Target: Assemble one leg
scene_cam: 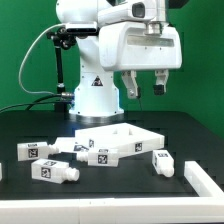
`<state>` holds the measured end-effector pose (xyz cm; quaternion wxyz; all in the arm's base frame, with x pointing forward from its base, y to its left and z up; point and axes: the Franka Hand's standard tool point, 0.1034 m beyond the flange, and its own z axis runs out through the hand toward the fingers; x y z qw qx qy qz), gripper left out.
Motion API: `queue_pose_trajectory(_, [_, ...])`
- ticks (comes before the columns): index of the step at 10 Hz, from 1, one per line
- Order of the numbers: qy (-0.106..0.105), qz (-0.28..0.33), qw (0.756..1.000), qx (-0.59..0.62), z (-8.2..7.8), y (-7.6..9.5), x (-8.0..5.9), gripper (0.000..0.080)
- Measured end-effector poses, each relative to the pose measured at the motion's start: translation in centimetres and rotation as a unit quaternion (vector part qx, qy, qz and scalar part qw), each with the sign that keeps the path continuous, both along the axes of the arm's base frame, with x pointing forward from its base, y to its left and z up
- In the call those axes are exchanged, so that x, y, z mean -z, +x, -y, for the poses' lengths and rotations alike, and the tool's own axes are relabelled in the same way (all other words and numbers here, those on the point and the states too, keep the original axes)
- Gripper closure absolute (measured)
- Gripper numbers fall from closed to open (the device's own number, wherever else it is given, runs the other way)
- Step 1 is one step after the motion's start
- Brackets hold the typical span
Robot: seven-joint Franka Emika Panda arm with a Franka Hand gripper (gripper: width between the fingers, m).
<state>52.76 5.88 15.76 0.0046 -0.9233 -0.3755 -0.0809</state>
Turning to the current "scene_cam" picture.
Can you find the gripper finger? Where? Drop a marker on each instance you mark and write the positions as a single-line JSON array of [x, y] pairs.
[[161, 81], [129, 80]]

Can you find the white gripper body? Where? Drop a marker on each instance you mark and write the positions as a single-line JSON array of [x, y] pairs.
[[126, 46]]

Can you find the white square tabletop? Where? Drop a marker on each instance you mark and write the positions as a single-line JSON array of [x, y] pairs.
[[126, 138]]

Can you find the paper marker sheet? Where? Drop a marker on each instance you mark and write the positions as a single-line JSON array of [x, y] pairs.
[[69, 145]]

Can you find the white block left edge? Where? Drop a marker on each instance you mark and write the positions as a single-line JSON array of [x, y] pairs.
[[1, 174]]

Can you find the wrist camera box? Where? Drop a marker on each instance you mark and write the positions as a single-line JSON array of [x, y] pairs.
[[131, 10]]

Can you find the background camera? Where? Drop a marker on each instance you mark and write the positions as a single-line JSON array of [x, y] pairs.
[[82, 28]]

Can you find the black camera stand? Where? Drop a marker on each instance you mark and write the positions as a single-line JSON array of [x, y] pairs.
[[62, 40]]

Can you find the white fence frame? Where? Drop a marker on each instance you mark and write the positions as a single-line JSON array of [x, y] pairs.
[[206, 207]]

